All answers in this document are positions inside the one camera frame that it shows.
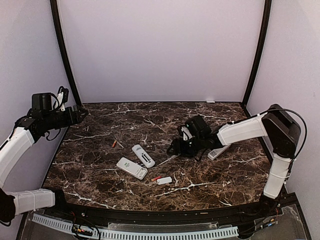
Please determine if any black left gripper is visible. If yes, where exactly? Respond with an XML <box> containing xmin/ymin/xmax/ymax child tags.
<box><xmin>42</xmin><ymin>104</ymin><xmax>88</xmax><ymax>130</ymax></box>

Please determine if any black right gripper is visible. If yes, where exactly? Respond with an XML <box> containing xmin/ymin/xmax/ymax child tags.
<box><xmin>167</xmin><ymin>134</ymin><xmax>205</xmax><ymax>158</ymax></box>

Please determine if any slim white remote control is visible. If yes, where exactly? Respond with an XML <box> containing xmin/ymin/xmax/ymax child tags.
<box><xmin>207</xmin><ymin>145</ymin><xmax>230</xmax><ymax>161</ymax></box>

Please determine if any clear handle screwdriver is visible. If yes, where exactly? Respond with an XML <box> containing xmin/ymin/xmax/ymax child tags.
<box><xmin>157</xmin><ymin>155</ymin><xmax>179</xmax><ymax>167</ymax></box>

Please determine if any white battery cover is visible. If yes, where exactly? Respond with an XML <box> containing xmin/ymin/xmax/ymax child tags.
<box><xmin>156</xmin><ymin>176</ymin><xmax>172</xmax><ymax>185</ymax></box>

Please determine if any white remote with compartment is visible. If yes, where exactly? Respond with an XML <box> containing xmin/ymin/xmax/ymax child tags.
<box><xmin>132</xmin><ymin>144</ymin><xmax>156</xmax><ymax>169</ymax></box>

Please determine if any white remote with green buttons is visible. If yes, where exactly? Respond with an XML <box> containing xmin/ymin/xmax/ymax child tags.
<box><xmin>116</xmin><ymin>157</ymin><xmax>148</xmax><ymax>180</ymax></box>

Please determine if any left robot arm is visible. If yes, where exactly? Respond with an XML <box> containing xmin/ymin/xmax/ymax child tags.
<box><xmin>0</xmin><ymin>87</ymin><xmax>89</xmax><ymax>227</ymax></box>

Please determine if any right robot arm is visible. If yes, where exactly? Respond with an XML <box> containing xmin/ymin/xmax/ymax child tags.
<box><xmin>166</xmin><ymin>104</ymin><xmax>308</xmax><ymax>217</ymax></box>

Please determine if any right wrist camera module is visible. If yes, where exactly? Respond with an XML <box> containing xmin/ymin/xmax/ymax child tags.
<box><xmin>177</xmin><ymin>125</ymin><xmax>193</xmax><ymax>141</ymax></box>

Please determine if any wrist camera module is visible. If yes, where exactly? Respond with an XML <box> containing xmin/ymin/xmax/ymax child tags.
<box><xmin>177</xmin><ymin>125</ymin><xmax>193</xmax><ymax>141</ymax></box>
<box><xmin>56</xmin><ymin>86</ymin><xmax>69</xmax><ymax>112</ymax></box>

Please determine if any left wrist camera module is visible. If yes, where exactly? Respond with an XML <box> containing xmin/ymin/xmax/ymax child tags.
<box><xmin>56</xmin><ymin>86</ymin><xmax>69</xmax><ymax>112</ymax></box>

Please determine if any black front rail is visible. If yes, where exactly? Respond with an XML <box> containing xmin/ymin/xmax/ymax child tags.
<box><xmin>29</xmin><ymin>193</ymin><xmax>298</xmax><ymax>228</ymax></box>

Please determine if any white slotted cable duct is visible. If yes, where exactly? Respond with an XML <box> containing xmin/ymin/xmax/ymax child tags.
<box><xmin>32</xmin><ymin>214</ymin><xmax>239</xmax><ymax>240</ymax></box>

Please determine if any black right frame post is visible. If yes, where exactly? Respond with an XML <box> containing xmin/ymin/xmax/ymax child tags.
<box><xmin>241</xmin><ymin>0</ymin><xmax>272</xmax><ymax>108</ymax></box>

